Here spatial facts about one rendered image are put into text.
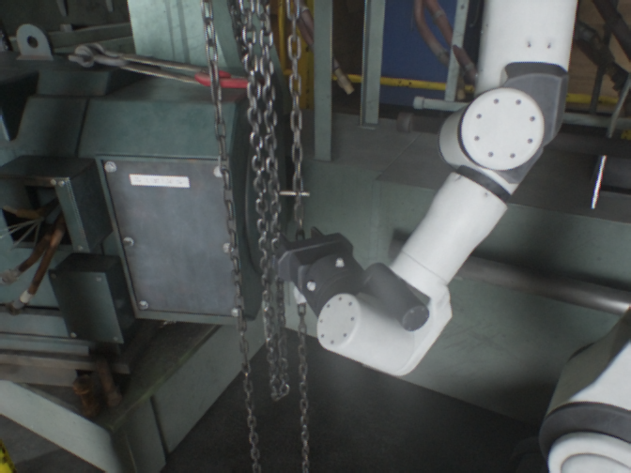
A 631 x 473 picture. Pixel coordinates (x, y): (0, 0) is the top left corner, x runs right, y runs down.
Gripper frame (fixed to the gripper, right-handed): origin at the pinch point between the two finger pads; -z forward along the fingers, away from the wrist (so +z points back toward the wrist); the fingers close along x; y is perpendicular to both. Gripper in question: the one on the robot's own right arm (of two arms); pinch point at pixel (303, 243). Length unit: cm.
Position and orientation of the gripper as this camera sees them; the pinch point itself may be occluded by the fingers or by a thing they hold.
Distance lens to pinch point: 74.0
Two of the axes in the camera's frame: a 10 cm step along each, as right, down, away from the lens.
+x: 9.3, -1.9, 3.2
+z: 3.7, 4.6, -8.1
